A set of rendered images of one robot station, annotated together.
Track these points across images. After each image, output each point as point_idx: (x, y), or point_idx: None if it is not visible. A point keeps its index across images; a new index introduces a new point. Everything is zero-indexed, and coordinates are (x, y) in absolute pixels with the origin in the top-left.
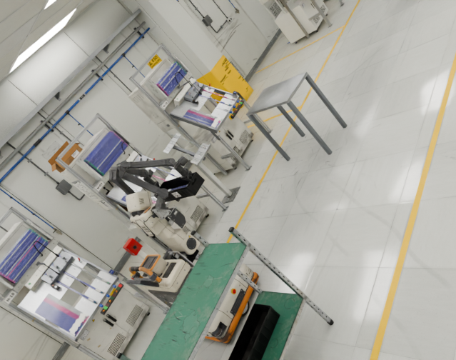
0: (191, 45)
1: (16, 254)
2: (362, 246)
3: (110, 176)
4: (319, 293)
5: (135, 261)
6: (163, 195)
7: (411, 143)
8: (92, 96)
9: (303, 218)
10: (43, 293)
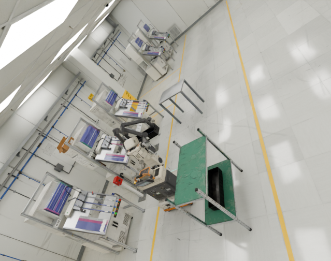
0: (110, 86)
1: (56, 197)
2: (239, 138)
3: (114, 133)
4: None
5: None
6: (145, 135)
7: (240, 96)
8: (63, 117)
9: None
10: (76, 216)
